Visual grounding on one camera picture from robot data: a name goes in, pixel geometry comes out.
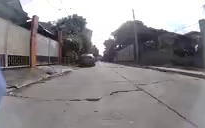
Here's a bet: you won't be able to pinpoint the dark parked car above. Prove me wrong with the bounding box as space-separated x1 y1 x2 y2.
78 53 97 68

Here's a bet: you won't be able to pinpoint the grey corrugated fence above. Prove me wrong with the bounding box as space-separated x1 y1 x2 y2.
113 44 136 63

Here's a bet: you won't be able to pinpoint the grey concrete road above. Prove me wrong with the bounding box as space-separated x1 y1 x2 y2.
0 60 205 128

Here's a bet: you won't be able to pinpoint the large green tree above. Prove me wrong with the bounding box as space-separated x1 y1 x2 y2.
51 13 95 61

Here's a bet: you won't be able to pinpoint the utility pole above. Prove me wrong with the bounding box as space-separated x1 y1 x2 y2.
131 8 140 64

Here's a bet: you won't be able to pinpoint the building with dark roof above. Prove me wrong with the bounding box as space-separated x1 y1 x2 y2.
110 19 204 66

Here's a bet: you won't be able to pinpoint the grey concrete sidewalk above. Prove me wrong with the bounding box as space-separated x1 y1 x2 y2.
1 64 78 90

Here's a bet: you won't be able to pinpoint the raised concrete kerb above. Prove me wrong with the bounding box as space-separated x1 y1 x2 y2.
129 63 205 82

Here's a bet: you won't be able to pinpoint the white fence with red posts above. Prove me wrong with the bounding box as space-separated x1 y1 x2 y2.
0 13 64 70

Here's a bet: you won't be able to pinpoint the grey concrete pillar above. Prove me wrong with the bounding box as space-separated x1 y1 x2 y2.
198 18 205 69

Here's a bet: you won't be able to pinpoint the dark building roof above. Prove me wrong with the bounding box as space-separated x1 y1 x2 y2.
0 0 30 27

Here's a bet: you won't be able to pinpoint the overhead wires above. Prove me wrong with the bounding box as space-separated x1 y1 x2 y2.
44 0 73 16

